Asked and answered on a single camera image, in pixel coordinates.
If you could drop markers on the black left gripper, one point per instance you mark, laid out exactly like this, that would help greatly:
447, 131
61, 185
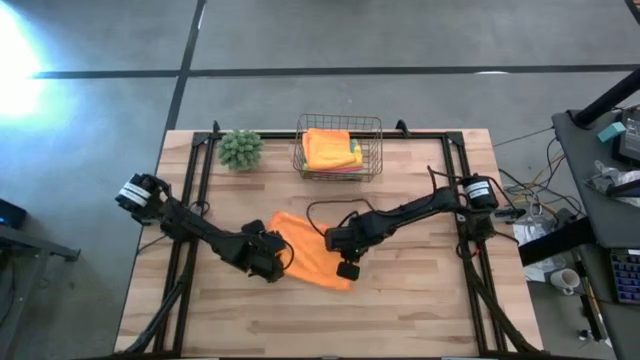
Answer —
262, 255

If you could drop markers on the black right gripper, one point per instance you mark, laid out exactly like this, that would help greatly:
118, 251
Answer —
350, 237

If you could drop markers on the orange microfiber towel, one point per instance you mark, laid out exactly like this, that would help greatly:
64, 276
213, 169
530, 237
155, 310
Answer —
327, 147
310, 255

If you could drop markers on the pink microfiber towel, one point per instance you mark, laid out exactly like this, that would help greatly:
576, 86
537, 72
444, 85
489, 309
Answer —
345, 171

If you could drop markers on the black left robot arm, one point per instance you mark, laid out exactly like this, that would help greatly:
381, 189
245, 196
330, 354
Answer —
190, 225

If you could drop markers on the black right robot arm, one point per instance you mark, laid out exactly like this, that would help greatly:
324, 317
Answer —
430, 205

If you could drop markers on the potted green succulent plant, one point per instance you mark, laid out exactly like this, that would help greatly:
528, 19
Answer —
240, 149

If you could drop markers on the white bag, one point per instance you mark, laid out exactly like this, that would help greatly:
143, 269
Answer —
532, 240

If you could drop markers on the black crossbar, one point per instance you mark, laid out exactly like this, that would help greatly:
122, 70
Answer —
555, 242

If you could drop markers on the white mug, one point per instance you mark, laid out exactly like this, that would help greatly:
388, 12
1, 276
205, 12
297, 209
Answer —
565, 281

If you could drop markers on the grey metal bench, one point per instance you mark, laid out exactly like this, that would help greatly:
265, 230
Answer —
30, 260

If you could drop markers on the grey side desk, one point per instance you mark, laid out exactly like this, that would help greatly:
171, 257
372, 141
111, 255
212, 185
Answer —
600, 225

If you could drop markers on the black box with blue light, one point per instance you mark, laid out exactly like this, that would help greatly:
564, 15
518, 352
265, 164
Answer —
11, 215

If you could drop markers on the clear plastic bag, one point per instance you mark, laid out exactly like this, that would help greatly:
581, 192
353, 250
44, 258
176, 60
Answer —
612, 180

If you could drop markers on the black keyboard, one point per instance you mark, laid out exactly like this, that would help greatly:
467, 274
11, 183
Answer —
626, 275

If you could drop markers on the light blue block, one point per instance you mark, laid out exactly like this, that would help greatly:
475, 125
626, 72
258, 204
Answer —
611, 132

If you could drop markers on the black pole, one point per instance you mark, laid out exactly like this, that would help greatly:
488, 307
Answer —
607, 100

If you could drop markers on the black desk device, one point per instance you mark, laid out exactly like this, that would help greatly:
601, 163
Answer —
630, 137

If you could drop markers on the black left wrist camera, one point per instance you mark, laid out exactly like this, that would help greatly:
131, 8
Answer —
253, 227

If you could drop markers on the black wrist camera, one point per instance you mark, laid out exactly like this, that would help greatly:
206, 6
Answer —
348, 271
253, 227

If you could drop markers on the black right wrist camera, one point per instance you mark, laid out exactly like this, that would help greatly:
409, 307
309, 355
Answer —
348, 271

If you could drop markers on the black metal table frame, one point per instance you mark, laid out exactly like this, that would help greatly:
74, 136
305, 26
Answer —
430, 134

